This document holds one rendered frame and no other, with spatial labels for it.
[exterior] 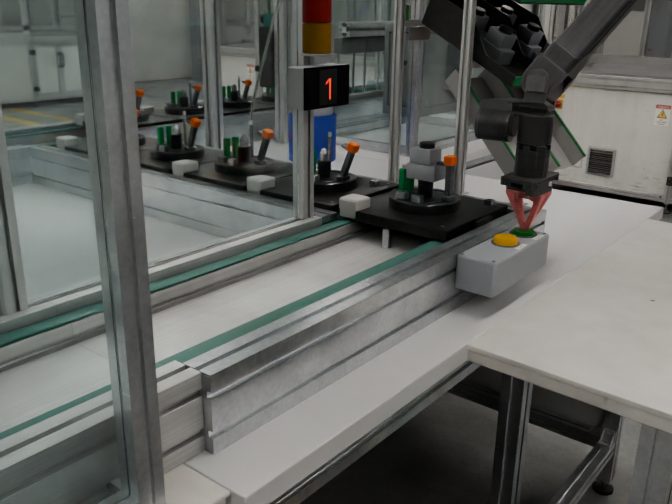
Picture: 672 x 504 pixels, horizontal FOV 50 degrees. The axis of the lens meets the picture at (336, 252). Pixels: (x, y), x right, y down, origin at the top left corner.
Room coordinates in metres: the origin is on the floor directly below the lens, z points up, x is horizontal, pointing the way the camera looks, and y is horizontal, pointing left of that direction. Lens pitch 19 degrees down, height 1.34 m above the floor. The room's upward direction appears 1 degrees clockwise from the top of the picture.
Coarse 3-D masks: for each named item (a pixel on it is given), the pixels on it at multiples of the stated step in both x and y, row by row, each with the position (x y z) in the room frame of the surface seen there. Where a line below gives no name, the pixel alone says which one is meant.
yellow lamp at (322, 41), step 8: (304, 24) 1.28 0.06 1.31; (312, 24) 1.27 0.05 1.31; (320, 24) 1.27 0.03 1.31; (328, 24) 1.28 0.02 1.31; (304, 32) 1.28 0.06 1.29; (312, 32) 1.27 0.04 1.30; (320, 32) 1.27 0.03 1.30; (328, 32) 1.28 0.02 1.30; (304, 40) 1.28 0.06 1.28; (312, 40) 1.27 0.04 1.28; (320, 40) 1.27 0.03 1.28; (328, 40) 1.28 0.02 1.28; (304, 48) 1.28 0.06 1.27; (312, 48) 1.27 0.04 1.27; (320, 48) 1.27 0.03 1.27; (328, 48) 1.28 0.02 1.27
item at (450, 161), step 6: (444, 156) 1.33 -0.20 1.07; (450, 156) 1.33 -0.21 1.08; (456, 156) 1.33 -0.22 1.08; (438, 162) 1.34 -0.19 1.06; (444, 162) 1.33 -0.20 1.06; (450, 162) 1.32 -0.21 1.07; (456, 162) 1.33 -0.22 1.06; (450, 168) 1.33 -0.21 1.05; (450, 174) 1.33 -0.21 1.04; (450, 180) 1.33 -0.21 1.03; (450, 186) 1.33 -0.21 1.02; (450, 192) 1.33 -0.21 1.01
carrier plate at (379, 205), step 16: (368, 208) 1.34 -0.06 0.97; (384, 208) 1.34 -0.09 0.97; (464, 208) 1.35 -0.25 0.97; (480, 208) 1.35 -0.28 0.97; (496, 208) 1.36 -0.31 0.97; (384, 224) 1.28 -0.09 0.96; (400, 224) 1.26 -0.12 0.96; (416, 224) 1.24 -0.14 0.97; (432, 224) 1.24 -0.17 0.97; (448, 224) 1.24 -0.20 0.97; (464, 224) 1.25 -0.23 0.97; (448, 240) 1.21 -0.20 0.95
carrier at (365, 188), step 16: (320, 160) 1.52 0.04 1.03; (320, 176) 1.51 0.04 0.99; (336, 176) 1.52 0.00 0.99; (352, 176) 1.53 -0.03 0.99; (320, 192) 1.46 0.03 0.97; (336, 192) 1.46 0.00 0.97; (352, 192) 1.46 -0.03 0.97; (368, 192) 1.47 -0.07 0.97; (384, 192) 1.50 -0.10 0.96; (336, 208) 1.37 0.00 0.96
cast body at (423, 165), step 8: (424, 144) 1.35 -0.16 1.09; (432, 144) 1.35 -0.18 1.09; (416, 152) 1.36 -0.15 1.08; (424, 152) 1.35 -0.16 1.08; (432, 152) 1.34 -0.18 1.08; (440, 152) 1.37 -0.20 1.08; (416, 160) 1.36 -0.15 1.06; (424, 160) 1.34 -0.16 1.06; (432, 160) 1.35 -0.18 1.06; (440, 160) 1.37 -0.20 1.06; (408, 168) 1.37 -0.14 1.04; (416, 168) 1.36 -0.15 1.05; (424, 168) 1.34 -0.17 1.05; (432, 168) 1.33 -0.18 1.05; (440, 168) 1.35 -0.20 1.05; (408, 176) 1.37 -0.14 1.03; (416, 176) 1.35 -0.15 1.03; (424, 176) 1.34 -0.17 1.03; (432, 176) 1.33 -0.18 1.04; (440, 176) 1.35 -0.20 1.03
